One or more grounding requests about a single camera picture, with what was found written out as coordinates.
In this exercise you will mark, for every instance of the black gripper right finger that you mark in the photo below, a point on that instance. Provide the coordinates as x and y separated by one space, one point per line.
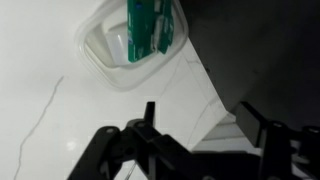
283 150

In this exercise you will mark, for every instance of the small clear container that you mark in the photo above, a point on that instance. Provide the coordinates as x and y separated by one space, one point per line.
100 56

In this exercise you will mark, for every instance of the black box appliance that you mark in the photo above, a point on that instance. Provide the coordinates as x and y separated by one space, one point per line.
260 50

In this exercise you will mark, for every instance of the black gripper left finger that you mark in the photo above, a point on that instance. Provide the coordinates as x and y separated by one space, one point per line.
133 150

